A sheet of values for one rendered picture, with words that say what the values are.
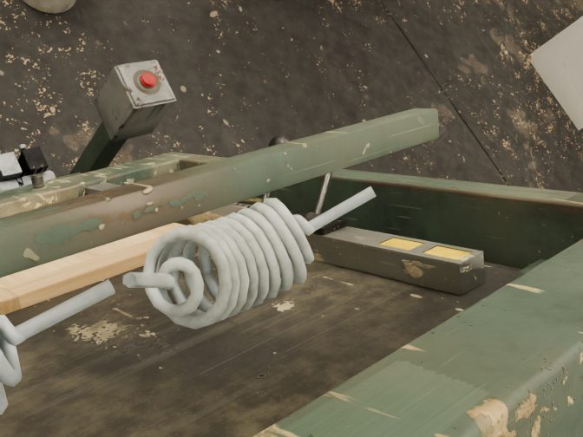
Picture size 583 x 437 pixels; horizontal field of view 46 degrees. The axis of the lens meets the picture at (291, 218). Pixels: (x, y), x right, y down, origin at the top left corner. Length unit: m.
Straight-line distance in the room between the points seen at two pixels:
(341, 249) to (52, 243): 0.67
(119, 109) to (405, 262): 1.02
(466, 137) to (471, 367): 3.49
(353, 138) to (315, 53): 3.11
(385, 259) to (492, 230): 0.24
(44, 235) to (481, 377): 0.28
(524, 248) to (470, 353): 0.58
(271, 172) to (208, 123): 2.58
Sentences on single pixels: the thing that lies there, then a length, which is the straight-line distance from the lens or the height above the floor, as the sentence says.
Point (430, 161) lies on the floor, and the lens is 3.63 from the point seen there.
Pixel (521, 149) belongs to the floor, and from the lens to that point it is 4.26.
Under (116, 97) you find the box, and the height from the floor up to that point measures 0.88.
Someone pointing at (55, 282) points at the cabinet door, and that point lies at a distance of 1.02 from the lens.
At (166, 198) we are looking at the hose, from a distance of 0.32.
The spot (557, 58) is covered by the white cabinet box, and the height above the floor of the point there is 0.16.
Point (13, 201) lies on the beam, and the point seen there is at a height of 0.90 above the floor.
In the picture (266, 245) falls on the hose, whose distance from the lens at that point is 0.43.
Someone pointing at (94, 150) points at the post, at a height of 0.60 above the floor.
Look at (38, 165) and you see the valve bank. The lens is 1.71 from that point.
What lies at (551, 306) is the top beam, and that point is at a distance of 0.55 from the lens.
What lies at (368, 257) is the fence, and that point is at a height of 1.59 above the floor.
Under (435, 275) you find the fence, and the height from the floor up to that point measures 1.68.
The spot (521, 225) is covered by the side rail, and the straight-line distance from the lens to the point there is 1.05.
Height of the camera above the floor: 2.24
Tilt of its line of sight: 50 degrees down
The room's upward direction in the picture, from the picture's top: 53 degrees clockwise
